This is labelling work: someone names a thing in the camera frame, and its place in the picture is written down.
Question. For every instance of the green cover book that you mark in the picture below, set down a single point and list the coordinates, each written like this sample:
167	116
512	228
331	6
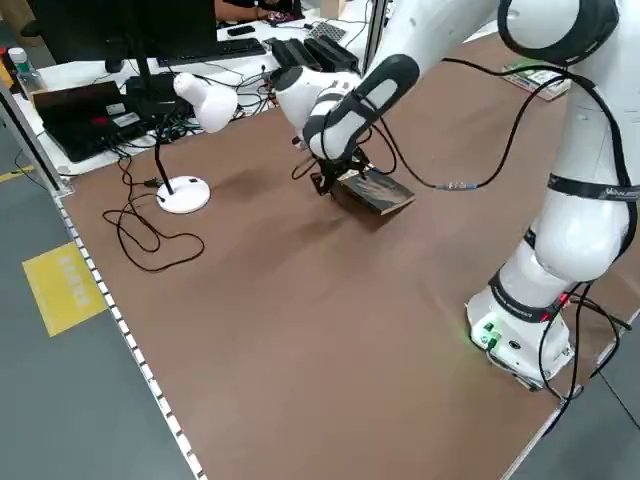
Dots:
532	76

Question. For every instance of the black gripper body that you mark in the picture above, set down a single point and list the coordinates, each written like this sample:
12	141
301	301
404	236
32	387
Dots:
342	164

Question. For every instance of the cream paperback book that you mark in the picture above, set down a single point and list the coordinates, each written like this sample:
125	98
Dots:
522	86

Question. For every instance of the slanted aluminium frame post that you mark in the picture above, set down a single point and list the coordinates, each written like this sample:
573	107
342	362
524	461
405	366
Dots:
27	140

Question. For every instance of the grey perforated plate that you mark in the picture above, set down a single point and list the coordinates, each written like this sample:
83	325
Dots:
327	31

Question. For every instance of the dark book with hand print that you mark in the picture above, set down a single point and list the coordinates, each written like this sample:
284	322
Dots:
385	195

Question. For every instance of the yellow floor sticker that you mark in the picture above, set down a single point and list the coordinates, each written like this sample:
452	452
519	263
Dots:
62	290

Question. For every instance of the clear bottle with white cap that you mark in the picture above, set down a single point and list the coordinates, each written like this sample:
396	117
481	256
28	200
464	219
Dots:
22	70

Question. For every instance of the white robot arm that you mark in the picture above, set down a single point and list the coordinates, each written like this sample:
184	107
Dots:
585	235

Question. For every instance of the person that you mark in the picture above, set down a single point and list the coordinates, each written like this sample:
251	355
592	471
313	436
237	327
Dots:
235	9

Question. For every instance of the black keyboard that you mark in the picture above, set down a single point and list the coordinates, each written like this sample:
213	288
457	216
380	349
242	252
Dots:
235	48

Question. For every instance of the black finned power supply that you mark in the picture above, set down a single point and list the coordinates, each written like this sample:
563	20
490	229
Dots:
332	50
292	52

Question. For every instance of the white desk lamp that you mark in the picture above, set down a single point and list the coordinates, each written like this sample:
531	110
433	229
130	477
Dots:
205	102

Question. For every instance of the black computer monitor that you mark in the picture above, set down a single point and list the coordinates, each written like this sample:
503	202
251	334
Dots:
125	25

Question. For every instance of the black flat device with labels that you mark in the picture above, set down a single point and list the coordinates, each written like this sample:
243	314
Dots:
75	125

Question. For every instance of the light wooden box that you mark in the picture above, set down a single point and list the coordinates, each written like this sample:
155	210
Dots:
332	6

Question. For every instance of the black phone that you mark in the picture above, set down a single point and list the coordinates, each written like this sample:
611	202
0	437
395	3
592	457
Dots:
241	30

